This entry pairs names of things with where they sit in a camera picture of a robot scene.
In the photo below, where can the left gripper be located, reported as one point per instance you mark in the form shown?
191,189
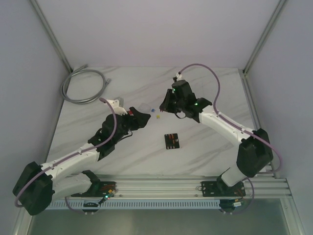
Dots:
132,117

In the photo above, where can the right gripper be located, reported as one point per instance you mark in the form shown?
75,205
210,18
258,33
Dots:
166,105

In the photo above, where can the black fuse box base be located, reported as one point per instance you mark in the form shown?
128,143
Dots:
170,145

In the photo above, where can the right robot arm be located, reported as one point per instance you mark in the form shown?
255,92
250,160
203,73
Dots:
253,150

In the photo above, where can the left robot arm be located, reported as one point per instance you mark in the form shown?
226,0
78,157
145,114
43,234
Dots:
40,184

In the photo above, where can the clear plastic fuse box cover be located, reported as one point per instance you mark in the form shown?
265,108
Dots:
144,108

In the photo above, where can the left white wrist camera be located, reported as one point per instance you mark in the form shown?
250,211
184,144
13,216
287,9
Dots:
117,105

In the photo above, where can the aluminium front rail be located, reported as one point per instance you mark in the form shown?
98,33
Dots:
188,186

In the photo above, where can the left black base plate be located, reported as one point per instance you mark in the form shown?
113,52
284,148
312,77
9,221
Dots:
102,187

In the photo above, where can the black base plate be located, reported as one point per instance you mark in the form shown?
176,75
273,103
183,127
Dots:
102,187
215,189

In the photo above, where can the grey slotted cable duct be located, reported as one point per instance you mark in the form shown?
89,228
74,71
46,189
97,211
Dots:
134,204

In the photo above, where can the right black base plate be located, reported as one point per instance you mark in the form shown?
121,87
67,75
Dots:
215,189

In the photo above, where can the right aluminium frame post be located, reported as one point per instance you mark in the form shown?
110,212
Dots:
265,35

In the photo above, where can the aluminium frame post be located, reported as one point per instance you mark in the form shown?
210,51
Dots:
265,35
50,34

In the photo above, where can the left aluminium frame post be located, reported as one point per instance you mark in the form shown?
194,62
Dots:
50,34

